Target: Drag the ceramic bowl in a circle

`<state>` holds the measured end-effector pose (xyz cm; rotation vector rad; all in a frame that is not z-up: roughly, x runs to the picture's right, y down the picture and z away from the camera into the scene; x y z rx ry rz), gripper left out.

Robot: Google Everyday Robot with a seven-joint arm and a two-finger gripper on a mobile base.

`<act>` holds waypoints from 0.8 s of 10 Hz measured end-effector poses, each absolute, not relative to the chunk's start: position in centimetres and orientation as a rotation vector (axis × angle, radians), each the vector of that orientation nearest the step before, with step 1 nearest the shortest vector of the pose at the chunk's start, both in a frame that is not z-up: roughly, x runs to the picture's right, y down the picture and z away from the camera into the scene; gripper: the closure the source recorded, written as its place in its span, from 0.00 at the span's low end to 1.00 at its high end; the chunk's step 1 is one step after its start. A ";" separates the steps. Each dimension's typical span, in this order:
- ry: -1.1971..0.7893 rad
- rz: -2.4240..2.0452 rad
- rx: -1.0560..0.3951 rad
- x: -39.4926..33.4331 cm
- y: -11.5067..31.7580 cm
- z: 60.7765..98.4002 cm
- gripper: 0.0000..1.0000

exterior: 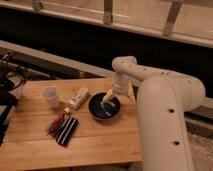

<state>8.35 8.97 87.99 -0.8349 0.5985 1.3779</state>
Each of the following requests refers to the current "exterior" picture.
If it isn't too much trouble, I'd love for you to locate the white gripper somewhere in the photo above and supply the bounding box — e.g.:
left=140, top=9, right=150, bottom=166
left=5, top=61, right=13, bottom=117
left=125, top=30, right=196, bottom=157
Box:
left=102, top=73, right=133, bottom=103

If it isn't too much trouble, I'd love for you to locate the dark ceramic bowl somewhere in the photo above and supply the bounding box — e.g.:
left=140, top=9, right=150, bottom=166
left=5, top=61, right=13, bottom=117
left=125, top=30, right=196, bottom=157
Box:
left=88, top=93, right=120, bottom=120

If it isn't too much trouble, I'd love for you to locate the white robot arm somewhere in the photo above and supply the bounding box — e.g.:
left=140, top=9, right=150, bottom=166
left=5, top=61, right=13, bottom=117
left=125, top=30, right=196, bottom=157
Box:
left=112, top=56, right=206, bottom=171

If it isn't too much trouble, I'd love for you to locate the white tube bottle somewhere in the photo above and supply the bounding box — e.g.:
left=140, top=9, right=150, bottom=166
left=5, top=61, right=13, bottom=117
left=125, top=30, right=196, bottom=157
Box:
left=64, top=87, right=89, bottom=113

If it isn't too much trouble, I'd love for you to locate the black white striped case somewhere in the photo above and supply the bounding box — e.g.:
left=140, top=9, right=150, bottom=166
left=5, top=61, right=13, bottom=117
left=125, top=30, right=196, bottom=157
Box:
left=56, top=117, right=78, bottom=147

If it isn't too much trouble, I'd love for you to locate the translucent plastic cup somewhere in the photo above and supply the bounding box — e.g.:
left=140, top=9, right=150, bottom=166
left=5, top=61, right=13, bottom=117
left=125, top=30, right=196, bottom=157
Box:
left=42, top=86, right=60, bottom=108

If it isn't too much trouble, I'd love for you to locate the black cables and equipment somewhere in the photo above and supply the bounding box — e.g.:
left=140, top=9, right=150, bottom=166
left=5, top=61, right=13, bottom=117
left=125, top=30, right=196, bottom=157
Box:
left=0, top=51, right=27, bottom=144

